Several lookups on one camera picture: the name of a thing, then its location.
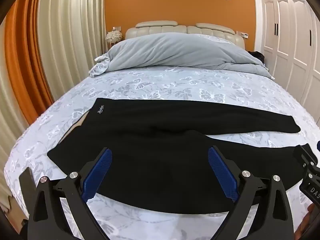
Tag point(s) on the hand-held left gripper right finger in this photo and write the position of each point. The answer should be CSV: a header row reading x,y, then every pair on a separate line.
x,y
221,172

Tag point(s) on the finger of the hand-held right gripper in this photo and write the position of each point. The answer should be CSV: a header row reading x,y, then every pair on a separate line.
x,y
305,160

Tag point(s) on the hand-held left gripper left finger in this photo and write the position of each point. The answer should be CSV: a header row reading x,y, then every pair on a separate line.
x,y
100,172

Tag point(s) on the black pants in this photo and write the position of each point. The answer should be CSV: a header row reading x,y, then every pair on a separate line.
x,y
155,155

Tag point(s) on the butterfly print bed sheet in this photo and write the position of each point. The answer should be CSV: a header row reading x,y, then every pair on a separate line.
x,y
175,85

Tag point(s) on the cream curtain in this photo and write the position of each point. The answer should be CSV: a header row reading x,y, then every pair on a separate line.
x,y
10,105
70,30

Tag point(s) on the dark cloth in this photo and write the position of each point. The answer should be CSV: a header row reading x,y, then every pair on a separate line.
x,y
257,55

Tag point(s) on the grey duvet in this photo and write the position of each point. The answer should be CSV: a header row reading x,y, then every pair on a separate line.
x,y
175,50

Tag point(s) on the white wardrobe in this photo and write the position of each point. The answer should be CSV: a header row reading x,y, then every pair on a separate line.
x,y
285,30

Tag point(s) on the orange curtain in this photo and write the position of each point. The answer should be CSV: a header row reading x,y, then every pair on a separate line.
x,y
25,55

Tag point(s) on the cream padded headboard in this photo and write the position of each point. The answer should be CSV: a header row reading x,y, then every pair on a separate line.
x,y
162,28

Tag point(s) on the wall switch panel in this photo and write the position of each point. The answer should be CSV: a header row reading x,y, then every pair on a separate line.
x,y
243,34
116,28

